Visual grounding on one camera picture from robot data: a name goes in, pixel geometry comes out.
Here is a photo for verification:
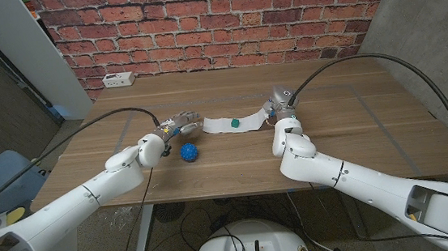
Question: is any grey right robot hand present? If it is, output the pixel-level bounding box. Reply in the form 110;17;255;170
260;84;302;125

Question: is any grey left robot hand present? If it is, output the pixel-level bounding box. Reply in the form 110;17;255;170
153;109;206;144

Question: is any printed brick wall backdrop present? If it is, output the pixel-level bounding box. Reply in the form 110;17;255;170
29;0;406;106

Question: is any white cloth strip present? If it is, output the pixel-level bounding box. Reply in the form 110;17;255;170
200;107;271;137

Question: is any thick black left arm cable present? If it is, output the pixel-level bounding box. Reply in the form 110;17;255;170
0;104;169;215

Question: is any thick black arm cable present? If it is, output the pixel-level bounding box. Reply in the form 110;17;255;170
283;45;448;197
0;104;169;215

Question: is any blue spiky stress ball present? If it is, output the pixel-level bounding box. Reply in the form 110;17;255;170
179;142;200;164

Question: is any yellow slipper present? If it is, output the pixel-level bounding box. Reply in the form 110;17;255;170
5;206;27;226

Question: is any white table leg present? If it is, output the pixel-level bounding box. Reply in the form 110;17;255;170
132;203;159;251

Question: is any black floor fan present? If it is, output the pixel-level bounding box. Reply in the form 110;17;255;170
152;202;188;225

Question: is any clear plastic bag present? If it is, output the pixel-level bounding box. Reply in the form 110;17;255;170
100;206;137;231

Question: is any thin black cable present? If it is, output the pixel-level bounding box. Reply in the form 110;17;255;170
113;167;162;251
353;228;448;251

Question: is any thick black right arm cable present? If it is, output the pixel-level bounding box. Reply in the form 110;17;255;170
283;45;448;197

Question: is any white power strip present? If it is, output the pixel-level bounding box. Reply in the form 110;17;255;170
100;70;137;90

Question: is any blue plastic bin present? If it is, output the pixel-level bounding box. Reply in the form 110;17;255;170
0;147;52;219

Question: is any white board panel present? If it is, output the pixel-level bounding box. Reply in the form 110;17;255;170
0;0;95;127

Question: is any grey table leg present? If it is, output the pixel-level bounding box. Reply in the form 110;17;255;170
338;194;369;241

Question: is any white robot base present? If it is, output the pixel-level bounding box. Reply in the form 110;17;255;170
191;214;312;251

